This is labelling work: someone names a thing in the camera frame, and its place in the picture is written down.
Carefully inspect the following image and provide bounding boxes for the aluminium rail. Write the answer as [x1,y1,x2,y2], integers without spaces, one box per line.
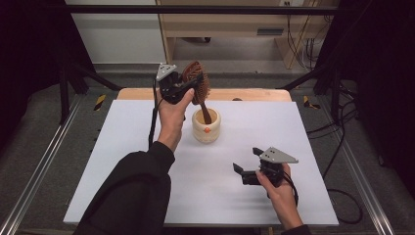
[0,94,83,235]
[317,97,396,235]

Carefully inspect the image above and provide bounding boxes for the black floor cables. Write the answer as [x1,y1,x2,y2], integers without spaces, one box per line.
[306,82,360,180]

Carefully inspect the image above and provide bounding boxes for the right hand-held gripper cable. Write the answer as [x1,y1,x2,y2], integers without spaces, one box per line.
[283,171,300,208]

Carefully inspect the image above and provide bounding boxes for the hand-held gripper cable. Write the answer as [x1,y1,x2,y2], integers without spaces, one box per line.
[283,171,300,208]
[148,75,160,151]

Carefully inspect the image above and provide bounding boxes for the black horizontal frame bar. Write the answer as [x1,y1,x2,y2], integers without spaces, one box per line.
[48,4,354,16]

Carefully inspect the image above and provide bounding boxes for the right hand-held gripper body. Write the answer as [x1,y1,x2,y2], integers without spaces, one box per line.
[241,146,300,189]

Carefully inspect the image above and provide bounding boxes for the hanging cable bundle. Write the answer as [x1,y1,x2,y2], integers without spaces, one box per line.
[285,2,335,71]

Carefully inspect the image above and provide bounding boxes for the brown wooden hairbrush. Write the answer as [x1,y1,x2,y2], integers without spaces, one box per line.
[181,60,213,125]

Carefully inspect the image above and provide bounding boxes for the black looped floor cable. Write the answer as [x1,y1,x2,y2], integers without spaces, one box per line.
[326,188,364,225]

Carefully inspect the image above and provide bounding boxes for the light wooden desk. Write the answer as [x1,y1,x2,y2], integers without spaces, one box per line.
[156,0,341,71]

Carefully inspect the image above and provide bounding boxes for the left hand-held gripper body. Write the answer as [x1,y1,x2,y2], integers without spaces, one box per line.
[156,63,192,106]

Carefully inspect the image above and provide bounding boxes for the person's right hand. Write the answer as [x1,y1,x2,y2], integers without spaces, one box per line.
[255,164,304,231]

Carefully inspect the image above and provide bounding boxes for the yellow black floor tape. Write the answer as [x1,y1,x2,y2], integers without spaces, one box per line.
[93,94,108,112]
[302,95,322,111]

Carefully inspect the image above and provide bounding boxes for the light wooden table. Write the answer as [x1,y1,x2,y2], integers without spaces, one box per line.
[116,87,293,102]

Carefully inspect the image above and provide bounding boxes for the black curtain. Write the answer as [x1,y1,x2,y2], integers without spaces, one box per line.
[0,0,96,150]
[315,0,415,191]

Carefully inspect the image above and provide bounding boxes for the white cabinet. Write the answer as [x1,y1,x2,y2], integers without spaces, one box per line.
[65,0,167,65]

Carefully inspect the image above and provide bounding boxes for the black metal stand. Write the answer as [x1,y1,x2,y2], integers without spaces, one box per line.
[277,62,343,123]
[59,62,123,125]

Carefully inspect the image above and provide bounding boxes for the cream ceramic cup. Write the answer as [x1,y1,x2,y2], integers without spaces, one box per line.
[191,107,222,145]

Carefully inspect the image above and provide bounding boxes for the person's left hand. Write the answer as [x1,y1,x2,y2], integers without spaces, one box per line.
[157,88,196,153]

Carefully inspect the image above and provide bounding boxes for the white table mat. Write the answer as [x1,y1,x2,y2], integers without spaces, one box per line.
[63,99,340,227]

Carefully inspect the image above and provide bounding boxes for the grey desk label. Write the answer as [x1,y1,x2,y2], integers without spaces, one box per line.
[256,27,285,36]

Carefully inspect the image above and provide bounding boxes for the left hand-held gripper cable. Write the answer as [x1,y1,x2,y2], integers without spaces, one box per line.
[148,75,160,151]

